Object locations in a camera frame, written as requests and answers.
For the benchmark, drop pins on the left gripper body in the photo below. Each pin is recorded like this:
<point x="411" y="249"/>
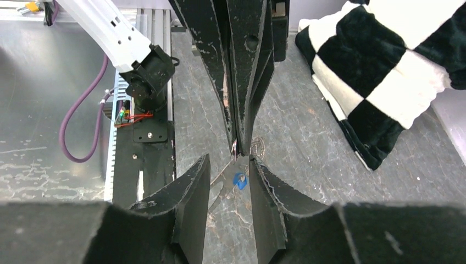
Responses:
<point x="280" y="25"/>

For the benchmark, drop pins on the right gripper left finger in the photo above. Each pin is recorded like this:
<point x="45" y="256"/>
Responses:
<point x="166" y="227"/>

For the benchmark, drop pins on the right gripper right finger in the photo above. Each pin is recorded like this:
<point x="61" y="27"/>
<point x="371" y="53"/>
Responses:
<point x="290" y="227"/>

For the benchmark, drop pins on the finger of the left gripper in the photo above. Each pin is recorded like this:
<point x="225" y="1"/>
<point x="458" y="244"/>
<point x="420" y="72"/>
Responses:
<point x="206" y="22"/>
<point x="251" y="57"/>

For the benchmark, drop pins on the blue key tag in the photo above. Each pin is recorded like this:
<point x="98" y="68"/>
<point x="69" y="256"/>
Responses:
<point x="240" y="180"/>

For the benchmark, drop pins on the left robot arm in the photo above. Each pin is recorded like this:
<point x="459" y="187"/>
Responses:
<point x="140" y="62"/>

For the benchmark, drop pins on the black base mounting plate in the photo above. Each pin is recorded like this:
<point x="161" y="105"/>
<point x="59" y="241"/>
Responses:
<point x="145" y="156"/>

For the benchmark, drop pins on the black white checkered pillow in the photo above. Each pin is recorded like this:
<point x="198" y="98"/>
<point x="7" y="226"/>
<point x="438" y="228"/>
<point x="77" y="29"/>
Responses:
<point x="380" y="64"/>

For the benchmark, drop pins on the white slotted cable duct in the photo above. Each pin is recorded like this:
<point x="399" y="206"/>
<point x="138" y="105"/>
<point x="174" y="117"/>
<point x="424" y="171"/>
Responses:
<point x="112" y="141"/>

